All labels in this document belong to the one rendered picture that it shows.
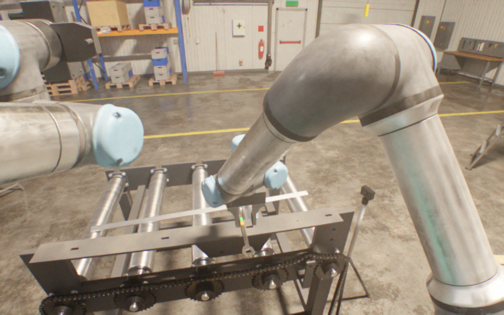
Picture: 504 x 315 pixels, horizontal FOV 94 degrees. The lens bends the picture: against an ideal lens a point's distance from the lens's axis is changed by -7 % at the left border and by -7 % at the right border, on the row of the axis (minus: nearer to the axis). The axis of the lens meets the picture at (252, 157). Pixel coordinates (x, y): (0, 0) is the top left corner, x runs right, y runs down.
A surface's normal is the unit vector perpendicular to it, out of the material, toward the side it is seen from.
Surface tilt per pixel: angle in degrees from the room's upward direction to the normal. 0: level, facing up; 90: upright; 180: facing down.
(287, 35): 90
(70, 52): 90
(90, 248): 0
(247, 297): 0
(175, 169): 90
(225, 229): 0
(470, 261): 65
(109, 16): 90
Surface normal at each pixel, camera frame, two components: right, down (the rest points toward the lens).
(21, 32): 0.77, -0.61
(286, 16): 0.19, 0.48
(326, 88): -0.26, 0.32
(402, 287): 0.00, -0.87
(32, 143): 0.97, 0.04
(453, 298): -0.82, -0.42
